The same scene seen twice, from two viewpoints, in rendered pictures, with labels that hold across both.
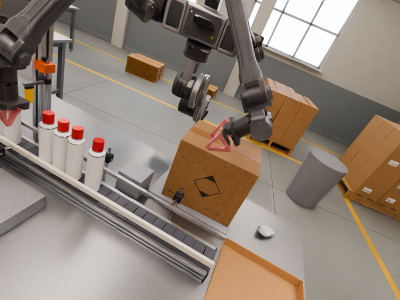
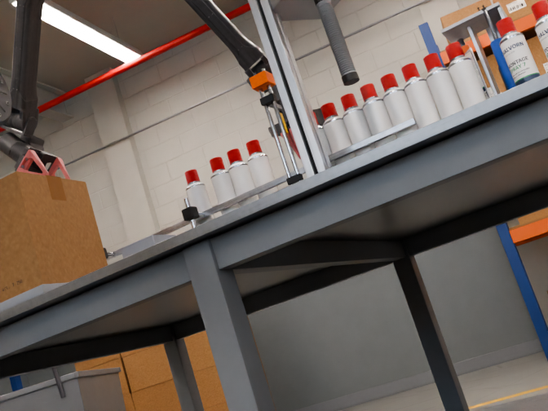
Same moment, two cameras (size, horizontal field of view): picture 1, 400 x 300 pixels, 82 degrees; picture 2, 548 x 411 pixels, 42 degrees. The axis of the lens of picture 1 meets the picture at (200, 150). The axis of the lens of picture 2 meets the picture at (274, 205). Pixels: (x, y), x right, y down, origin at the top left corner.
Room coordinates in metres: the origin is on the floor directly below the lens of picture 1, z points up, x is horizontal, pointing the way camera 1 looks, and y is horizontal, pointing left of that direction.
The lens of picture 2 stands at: (2.24, 0.96, 0.57)
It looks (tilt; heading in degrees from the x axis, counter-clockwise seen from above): 12 degrees up; 196
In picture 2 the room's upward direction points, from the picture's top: 18 degrees counter-clockwise
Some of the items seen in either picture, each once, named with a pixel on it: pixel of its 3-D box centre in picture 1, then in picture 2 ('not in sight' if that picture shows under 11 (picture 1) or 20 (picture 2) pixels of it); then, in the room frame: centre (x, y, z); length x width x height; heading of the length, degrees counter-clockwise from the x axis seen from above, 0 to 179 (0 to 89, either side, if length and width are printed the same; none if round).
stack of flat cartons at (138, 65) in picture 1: (145, 67); not in sight; (4.79, 1.72, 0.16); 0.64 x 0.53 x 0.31; 93
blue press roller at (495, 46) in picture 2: not in sight; (510, 74); (0.65, 1.10, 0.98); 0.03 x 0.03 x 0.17
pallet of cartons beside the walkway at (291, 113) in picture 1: (277, 113); not in sight; (4.36, -1.07, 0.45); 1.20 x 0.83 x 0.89; 0
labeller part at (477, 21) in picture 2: not in sight; (474, 24); (0.60, 1.07, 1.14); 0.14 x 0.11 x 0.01; 81
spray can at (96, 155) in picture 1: (94, 165); (201, 208); (0.57, 0.29, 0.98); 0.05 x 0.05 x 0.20
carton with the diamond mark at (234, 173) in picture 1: (212, 170); (19, 252); (0.82, -0.08, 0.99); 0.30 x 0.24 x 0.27; 85
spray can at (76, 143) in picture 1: (75, 153); (227, 196); (0.58, 0.37, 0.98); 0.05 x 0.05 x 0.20
